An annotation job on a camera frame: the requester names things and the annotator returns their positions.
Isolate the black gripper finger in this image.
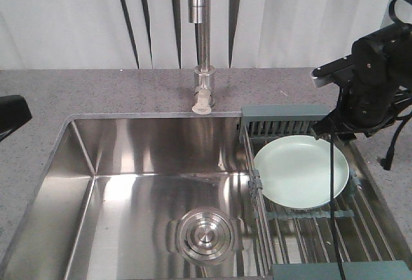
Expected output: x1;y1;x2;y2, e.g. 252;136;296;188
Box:
1;95;32;141

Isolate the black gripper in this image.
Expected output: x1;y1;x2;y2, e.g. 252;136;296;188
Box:
311;69;406;139

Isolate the mint green round plate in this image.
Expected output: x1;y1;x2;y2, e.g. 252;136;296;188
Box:
254;135;331;210

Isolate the grey roll-up drying rack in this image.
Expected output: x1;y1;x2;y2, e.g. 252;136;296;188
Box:
239;104;411;279

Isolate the white pleated curtain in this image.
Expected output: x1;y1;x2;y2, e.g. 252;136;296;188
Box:
0;0;412;70

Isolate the stainless steel sink basin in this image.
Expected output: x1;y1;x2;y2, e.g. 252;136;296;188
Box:
1;113;265;279

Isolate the round steel sink drain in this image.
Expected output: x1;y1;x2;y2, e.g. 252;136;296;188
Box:
174;207;237;266

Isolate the stainless steel faucet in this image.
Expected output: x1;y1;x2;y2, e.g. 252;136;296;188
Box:
188;0;215;115

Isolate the black cable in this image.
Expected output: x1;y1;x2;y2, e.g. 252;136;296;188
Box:
327;131;346;280

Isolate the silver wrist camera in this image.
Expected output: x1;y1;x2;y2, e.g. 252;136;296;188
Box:
311;55;354;88

